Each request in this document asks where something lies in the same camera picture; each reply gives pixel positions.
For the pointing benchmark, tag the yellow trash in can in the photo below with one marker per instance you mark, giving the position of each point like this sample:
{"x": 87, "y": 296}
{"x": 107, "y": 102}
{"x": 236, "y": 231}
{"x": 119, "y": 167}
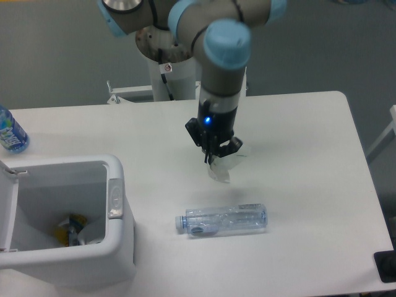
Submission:
{"x": 68, "y": 230}

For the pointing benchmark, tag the white plastic trash can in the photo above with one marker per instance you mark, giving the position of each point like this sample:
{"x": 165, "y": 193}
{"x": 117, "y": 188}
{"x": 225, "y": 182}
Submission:
{"x": 37, "y": 195}

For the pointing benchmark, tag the white frame at right edge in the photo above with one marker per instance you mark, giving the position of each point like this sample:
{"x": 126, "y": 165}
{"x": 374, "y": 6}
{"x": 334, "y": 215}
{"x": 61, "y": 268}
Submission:
{"x": 383, "y": 140}

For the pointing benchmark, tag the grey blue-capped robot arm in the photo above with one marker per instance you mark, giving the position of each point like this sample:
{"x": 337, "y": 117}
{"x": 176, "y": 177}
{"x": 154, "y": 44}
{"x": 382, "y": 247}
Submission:
{"x": 217, "y": 34}

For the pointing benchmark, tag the blue labelled water bottle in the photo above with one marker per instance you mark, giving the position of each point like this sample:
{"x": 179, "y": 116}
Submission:
{"x": 13, "y": 137}

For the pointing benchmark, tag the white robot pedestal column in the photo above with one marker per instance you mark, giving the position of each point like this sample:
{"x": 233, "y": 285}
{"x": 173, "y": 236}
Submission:
{"x": 171, "y": 67}

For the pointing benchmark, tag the black clamp at table edge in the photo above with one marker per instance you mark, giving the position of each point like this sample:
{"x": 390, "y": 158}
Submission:
{"x": 385, "y": 263}

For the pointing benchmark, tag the white pedestal base frame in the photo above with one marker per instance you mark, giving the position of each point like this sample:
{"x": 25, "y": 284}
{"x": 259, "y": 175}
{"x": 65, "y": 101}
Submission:
{"x": 144, "y": 93}

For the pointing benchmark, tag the white paper trash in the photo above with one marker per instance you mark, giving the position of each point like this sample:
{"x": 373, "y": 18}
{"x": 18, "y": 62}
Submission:
{"x": 219, "y": 169}

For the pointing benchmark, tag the crushed clear plastic bottle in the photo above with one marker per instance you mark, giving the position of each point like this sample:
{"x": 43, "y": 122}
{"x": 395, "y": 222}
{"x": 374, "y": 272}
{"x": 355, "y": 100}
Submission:
{"x": 223, "y": 221}

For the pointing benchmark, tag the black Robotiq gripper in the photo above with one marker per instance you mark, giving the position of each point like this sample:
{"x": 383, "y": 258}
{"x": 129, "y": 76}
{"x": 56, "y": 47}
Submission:
{"x": 212, "y": 131}

